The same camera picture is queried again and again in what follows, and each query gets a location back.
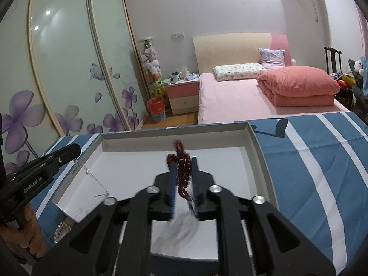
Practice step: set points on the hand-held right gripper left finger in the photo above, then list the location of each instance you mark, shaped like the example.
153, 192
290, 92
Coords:
172, 189

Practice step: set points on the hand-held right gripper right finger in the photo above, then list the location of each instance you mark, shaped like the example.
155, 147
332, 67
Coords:
195, 184

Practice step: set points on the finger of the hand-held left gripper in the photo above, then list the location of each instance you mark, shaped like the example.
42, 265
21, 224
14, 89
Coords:
53, 166
69, 150

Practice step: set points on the grey cardboard box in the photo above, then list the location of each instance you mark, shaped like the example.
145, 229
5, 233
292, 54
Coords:
129, 164

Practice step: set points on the person's left hand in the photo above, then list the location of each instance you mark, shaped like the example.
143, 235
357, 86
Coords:
28, 230

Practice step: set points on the blue basket with red bag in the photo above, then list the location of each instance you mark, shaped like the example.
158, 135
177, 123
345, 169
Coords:
156, 109

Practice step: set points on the wardrobe with purple flower doors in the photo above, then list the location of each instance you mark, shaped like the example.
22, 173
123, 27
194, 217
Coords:
72, 63

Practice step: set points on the pink and cream nightstand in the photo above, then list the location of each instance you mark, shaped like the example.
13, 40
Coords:
182, 97

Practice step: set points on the bed with pink sheet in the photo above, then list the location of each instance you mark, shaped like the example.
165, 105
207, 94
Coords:
230, 100

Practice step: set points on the blue white striped blanket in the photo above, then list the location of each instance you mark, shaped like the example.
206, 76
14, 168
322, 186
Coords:
302, 178

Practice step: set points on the light blue cloth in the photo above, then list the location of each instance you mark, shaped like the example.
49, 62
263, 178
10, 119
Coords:
192, 77

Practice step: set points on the green and white mug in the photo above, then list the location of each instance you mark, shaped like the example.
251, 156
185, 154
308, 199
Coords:
174, 78

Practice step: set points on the white floral pillow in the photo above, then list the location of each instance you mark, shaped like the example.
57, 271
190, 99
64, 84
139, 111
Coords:
238, 71

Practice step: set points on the plush toy tower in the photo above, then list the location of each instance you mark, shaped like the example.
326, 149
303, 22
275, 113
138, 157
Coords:
151, 60

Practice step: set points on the cream and pink headboard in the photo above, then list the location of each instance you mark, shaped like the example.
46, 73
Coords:
230, 49

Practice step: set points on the folded pink quilt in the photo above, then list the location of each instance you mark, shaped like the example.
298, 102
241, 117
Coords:
299, 86

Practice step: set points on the purple pillow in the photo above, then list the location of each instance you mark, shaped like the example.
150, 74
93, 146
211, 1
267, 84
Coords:
271, 57

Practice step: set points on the dark wooden chair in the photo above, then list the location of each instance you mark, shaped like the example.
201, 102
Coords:
333, 60

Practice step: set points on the pile of toys and clothes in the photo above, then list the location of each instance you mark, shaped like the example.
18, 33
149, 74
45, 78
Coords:
356, 80

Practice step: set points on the white wall socket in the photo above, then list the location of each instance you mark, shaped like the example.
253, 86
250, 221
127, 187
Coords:
177, 35

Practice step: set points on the white wall pipe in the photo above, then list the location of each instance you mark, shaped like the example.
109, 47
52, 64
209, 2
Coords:
315, 3

